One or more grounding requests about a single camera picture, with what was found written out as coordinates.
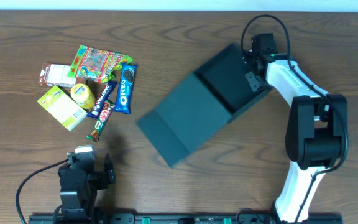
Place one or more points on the black box with lid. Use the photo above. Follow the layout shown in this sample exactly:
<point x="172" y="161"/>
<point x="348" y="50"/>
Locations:
<point x="200" y="105"/>

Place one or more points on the blue Oreo cookie pack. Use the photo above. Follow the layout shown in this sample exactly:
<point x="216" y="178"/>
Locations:
<point x="124" y="92"/>

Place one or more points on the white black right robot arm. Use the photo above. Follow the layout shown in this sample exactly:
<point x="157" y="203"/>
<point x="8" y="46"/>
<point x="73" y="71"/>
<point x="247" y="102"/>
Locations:
<point x="316" y="139"/>

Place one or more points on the green yellow snack box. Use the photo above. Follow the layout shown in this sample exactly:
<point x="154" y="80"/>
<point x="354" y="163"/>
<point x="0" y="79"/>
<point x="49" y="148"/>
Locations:
<point x="62" y="108"/>

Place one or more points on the purple Dairy Milk bar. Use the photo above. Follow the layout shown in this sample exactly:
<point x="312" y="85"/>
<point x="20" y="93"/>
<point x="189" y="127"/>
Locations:
<point x="105" y="94"/>

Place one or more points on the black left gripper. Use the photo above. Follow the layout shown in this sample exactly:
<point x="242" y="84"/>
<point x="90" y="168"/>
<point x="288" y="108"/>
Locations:
<point x="103" y="174"/>

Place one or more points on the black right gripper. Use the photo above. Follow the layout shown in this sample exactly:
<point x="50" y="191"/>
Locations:
<point x="254" y="79"/>

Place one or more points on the yellow round candy tub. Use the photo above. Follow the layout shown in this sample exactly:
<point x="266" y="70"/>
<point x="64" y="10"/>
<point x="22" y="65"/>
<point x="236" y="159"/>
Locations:
<point x="83" y="96"/>

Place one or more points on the brown white snack box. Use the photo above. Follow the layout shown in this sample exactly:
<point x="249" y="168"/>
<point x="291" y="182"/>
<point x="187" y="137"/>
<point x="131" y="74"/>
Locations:
<point x="55" y="74"/>

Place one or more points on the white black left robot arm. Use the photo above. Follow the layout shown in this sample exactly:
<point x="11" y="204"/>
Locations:
<point x="79" y="183"/>

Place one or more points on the colourful gummy candy bag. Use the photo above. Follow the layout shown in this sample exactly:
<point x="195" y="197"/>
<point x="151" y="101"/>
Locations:
<point x="96" y="64"/>

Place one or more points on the red KitKat bar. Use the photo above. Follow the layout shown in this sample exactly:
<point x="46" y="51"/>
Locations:
<point x="101" y="121"/>

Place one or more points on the black mounting rail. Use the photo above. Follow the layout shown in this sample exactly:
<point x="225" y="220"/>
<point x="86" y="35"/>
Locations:
<point x="245" y="218"/>

